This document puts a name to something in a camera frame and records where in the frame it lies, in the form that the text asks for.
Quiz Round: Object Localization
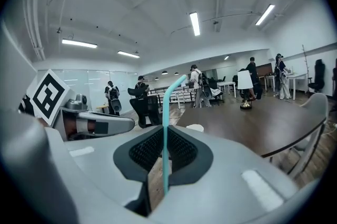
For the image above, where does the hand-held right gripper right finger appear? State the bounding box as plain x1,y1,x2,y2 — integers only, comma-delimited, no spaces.
136,125,321,224

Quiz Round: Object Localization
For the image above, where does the teal straw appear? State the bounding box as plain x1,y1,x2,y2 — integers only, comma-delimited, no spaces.
162,74,187,196

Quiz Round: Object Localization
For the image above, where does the black mesh office chair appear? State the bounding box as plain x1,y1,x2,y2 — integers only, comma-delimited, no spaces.
127,87,163,129

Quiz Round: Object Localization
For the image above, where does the white table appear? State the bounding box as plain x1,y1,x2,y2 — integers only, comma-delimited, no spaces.
217,81,236,99
288,72,309,100

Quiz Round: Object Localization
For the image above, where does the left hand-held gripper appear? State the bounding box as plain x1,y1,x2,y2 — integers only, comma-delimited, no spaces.
18,69,135,142

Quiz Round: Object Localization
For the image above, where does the white shade brass table lamp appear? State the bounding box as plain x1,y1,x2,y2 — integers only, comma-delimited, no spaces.
237,70,254,110

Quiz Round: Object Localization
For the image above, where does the wooden coat rack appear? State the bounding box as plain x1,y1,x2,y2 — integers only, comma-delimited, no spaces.
302,44,311,92

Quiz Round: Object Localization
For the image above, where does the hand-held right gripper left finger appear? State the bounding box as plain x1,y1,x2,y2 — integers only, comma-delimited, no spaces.
45,125,165,224

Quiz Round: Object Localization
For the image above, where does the black metal railing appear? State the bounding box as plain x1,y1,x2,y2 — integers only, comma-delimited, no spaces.
147,85,197,110

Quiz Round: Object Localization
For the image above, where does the grey plastic chair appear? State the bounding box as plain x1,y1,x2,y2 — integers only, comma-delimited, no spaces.
288,92,330,180

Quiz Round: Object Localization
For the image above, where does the white cup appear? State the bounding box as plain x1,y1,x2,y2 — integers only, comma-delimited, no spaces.
185,124,205,133

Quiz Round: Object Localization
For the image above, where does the black chair with white cloth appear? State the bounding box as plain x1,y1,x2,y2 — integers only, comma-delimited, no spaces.
206,77,224,106

